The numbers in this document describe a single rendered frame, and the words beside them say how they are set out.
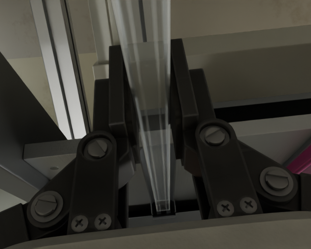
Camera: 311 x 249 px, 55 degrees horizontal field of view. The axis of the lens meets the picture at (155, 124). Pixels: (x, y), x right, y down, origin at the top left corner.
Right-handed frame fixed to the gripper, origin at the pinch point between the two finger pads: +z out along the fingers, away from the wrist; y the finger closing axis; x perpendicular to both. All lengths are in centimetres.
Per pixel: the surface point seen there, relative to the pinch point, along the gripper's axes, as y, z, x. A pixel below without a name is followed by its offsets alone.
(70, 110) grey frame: -11.9, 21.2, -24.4
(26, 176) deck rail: -8.0, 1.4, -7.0
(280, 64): 24, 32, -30
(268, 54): 21.9, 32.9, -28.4
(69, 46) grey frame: -10.0, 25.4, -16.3
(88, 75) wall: -70, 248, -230
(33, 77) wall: -138, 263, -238
